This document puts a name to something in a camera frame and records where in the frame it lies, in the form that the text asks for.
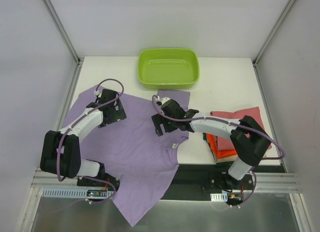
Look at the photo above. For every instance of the left controller board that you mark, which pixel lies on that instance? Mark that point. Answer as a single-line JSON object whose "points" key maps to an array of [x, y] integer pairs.
{"points": [[78, 193]]}

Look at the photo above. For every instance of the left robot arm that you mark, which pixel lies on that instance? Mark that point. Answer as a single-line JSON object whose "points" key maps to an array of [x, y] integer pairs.
{"points": [[61, 152]]}

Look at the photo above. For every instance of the right controller board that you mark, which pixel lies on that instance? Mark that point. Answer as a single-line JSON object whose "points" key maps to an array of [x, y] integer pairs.
{"points": [[223, 201]]}

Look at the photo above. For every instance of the purple t shirt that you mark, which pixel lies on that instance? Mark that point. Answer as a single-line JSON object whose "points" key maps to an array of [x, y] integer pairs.
{"points": [[131, 151]]}

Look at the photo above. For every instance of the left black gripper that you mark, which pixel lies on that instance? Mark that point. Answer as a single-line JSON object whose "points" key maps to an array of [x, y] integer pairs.
{"points": [[116, 113]]}

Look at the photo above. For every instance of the left aluminium frame post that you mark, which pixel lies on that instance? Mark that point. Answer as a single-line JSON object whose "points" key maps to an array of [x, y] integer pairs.
{"points": [[61, 30]]}

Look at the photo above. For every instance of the controller board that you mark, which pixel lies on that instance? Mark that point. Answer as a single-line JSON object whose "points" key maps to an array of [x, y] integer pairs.
{"points": [[78, 193], [223, 201]]}

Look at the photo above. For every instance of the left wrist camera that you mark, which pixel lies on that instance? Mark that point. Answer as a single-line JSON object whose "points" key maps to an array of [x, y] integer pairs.
{"points": [[98, 93]]}

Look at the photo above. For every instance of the dark green folded t shirt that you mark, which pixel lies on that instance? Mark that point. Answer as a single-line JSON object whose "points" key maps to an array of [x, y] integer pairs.
{"points": [[213, 146]]}

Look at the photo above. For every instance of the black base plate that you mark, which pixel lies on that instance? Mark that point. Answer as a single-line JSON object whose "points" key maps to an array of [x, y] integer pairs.
{"points": [[190, 182]]}

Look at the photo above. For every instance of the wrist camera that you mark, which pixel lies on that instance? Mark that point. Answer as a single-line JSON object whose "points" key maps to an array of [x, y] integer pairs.
{"points": [[98, 93], [160, 101]]}

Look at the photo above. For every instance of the orange folded t shirt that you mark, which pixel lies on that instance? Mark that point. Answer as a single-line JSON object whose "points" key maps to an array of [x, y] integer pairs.
{"points": [[223, 144]]}

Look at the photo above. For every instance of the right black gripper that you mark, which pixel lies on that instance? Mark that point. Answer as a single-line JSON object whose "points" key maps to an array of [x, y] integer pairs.
{"points": [[158, 124]]}

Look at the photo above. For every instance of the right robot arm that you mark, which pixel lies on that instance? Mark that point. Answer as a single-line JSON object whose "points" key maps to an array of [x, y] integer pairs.
{"points": [[247, 136]]}

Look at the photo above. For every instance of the aluminium frame post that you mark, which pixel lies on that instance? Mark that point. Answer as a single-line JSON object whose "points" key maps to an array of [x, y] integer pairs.
{"points": [[283, 15], [61, 30]]}

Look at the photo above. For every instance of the right aluminium frame post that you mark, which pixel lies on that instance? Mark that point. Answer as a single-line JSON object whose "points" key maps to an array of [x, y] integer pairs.
{"points": [[283, 15]]}

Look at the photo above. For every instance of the beige folded t shirt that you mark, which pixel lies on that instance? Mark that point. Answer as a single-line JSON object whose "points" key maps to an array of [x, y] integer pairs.
{"points": [[227, 159]]}

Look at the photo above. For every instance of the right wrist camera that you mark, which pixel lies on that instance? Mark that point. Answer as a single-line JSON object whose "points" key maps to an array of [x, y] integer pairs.
{"points": [[160, 101]]}

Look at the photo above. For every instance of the green plastic basin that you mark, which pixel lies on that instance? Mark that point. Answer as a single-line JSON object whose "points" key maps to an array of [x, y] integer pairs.
{"points": [[168, 68]]}

